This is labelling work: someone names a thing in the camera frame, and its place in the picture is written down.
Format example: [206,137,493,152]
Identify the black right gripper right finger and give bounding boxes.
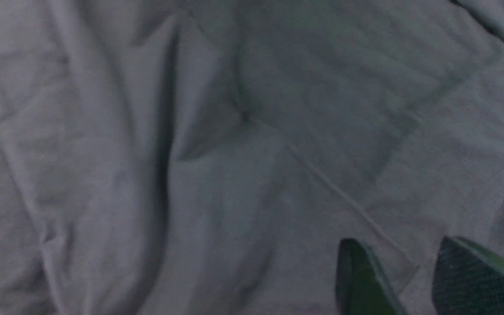
[432,237,504,315]

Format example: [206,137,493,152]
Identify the dark gray long-sleeve top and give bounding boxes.
[0,0,504,315]

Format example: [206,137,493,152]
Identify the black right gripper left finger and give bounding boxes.
[335,238,406,315]

